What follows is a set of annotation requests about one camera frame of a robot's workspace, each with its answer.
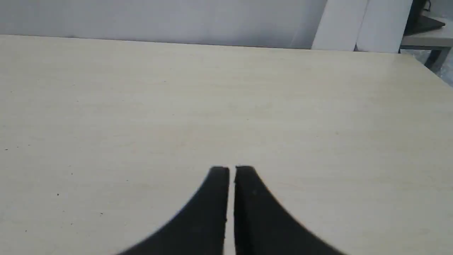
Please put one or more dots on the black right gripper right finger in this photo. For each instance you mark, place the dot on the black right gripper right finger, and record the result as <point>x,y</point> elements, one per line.
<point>263,227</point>

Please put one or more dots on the white leaning panel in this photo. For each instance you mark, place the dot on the white leaning panel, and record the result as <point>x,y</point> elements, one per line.
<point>362,25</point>

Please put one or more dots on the grey side table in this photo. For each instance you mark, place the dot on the grey side table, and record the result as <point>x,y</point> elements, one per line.
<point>439,42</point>

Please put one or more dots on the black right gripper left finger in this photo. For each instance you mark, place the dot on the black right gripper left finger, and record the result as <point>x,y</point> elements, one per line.
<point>199,227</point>

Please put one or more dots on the black monitor stand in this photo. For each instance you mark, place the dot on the black monitor stand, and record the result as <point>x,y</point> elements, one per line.
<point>417,22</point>

